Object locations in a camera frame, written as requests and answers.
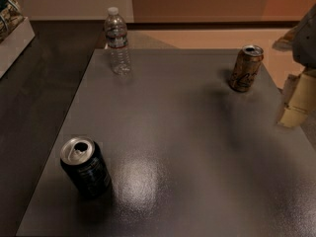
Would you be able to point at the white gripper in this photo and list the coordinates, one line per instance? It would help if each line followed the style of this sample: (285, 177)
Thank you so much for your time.
(306, 41)

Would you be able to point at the black pepsi can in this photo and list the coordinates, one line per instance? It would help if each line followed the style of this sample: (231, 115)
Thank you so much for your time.
(82, 160)

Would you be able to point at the gold soda can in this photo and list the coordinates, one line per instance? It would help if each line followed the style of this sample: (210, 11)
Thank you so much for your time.
(247, 65)

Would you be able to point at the clear plastic water bottle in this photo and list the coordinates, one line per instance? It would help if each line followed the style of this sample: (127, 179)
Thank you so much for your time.
(117, 42)

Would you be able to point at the white box at left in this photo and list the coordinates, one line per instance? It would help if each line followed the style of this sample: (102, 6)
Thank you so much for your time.
(13, 45)

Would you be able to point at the camouflage patterned bag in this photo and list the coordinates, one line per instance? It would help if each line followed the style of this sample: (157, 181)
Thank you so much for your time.
(11, 17)

